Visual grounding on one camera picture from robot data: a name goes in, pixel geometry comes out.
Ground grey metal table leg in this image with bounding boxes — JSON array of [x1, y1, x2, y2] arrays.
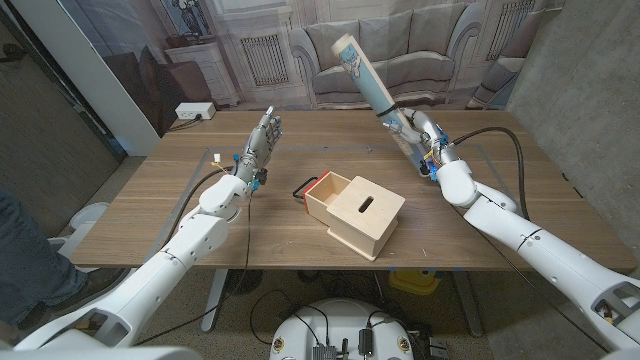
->
[[452, 272, 485, 337], [200, 269, 229, 334]]

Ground small black electronic module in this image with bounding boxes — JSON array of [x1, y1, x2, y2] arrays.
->
[[357, 328, 374, 357]]

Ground black power strip cord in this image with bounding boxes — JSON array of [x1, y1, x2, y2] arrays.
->
[[168, 113, 204, 132]]

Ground white floor stand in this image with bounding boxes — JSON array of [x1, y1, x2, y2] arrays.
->
[[47, 201, 111, 274]]

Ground white power strip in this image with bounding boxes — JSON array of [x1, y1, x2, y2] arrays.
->
[[174, 101, 217, 121]]

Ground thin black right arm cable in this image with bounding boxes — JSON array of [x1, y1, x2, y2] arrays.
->
[[452, 202, 611, 352]]

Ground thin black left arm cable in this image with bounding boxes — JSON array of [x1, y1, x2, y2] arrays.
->
[[133, 192, 254, 347]]

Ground person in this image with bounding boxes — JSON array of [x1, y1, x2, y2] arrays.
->
[[0, 189, 126, 331]]

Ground black door handle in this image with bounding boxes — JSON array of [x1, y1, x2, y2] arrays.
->
[[0, 42, 29, 64]]

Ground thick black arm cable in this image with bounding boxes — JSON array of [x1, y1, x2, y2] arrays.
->
[[162, 166, 236, 246], [448, 125, 530, 221]]

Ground black round floor fixture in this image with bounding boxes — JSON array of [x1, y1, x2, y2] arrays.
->
[[224, 269, 264, 296]]

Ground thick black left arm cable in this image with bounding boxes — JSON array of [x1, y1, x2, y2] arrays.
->
[[162, 166, 236, 246]]

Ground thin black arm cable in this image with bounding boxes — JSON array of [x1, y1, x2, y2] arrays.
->
[[452, 202, 611, 352], [133, 192, 254, 347]]

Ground black floor cable loop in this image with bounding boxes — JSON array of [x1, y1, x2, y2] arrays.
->
[[248, 288, 331, 346]]

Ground black drawer pull strap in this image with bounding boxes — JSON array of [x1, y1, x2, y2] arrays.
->
[[292, 175, 320, 200]]

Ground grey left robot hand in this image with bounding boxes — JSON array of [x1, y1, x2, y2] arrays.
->
[[232, 105, 283, 184]]

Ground paper map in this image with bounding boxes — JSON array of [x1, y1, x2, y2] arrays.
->
[[330, 32, 435, 177]]

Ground wooden drawer with red front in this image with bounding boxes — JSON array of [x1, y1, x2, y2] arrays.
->
[[302, 170, 352, 227]]

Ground wooden box with slot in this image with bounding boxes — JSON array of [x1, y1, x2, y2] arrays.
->
[[325, 175, 407, 262]]

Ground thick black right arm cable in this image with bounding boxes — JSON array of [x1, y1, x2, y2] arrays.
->
[[448, 125, 530, 221]]

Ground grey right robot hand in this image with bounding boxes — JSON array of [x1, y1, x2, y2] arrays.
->
[[383, 107, 459, 169]]

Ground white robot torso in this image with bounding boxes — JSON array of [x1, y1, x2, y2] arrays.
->
[[269, 298, 415, 360]]

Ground printed living room backdrop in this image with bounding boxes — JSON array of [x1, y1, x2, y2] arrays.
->
[[57, 0, 566, 136]]

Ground yellow floor object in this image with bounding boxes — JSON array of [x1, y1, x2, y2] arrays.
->
[[388, 269, 441, 296]]

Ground grey floor box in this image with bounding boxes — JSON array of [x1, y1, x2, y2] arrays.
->
[[428, 337, 450, 360]]

